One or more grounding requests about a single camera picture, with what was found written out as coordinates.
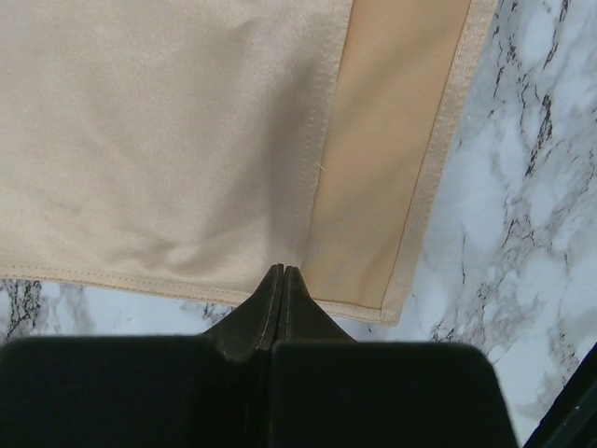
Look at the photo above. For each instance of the peach cloth napkin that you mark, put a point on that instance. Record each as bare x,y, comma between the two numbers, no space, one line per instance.
180,148

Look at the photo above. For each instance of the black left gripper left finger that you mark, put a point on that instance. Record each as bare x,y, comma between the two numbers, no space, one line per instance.
251,326

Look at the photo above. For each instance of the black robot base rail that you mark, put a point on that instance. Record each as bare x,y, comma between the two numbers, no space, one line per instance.
571,420

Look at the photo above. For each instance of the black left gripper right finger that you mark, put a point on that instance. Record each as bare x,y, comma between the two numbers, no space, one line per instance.
301,319

